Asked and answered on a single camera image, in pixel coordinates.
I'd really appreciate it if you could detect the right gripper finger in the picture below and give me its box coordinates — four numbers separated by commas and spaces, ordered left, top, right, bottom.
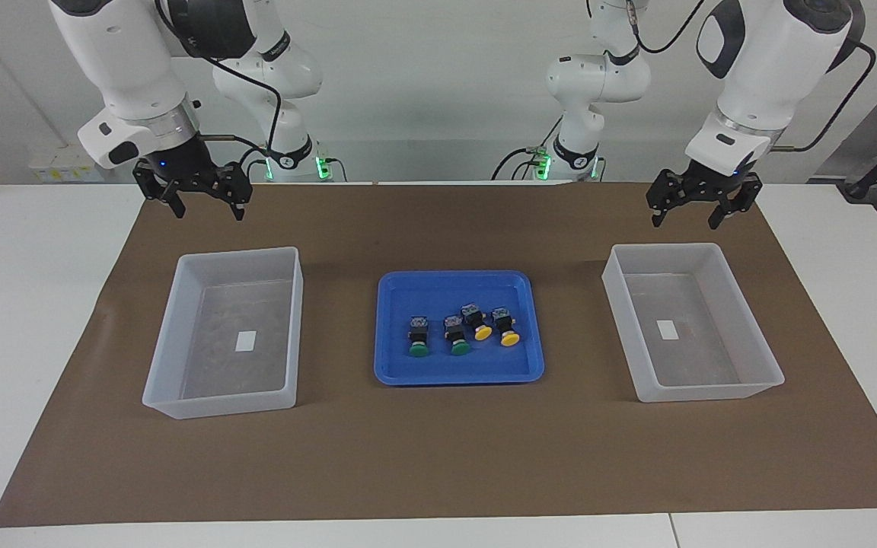
132, 164, 186, 220
214, 161, 254, 222

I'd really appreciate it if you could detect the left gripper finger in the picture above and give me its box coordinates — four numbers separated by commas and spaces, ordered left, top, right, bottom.
709, 174, 764, 231
646, 169, 687, 228

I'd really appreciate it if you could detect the yellow push button switch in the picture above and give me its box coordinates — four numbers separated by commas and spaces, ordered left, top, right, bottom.
460, 302, 494, 341
490, 306, 521, 348

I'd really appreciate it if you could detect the green push button switch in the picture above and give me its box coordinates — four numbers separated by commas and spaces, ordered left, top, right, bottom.
443, 314, 472, 356
407, 316, 432, 358

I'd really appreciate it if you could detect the translucent white plastic box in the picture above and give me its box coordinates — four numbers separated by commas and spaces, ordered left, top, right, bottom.
142, 246, 305, 420
601, 243, 786, 403

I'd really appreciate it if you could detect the blue plastic tray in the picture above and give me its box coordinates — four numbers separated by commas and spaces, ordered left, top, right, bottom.
374, 270, 546, 387

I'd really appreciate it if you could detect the brown table mat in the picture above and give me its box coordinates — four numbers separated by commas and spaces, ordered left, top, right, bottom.
0, 181, 877, 527

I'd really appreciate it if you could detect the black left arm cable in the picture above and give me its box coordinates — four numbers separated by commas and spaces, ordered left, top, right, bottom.
625, 0, 877, 153

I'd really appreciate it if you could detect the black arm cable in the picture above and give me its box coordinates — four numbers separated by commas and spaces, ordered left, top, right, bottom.
153, 0, 283, 164
625, 0, 877, 153

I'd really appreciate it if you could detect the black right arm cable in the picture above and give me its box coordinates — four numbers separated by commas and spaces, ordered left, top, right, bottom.
153, 0, 283, 164

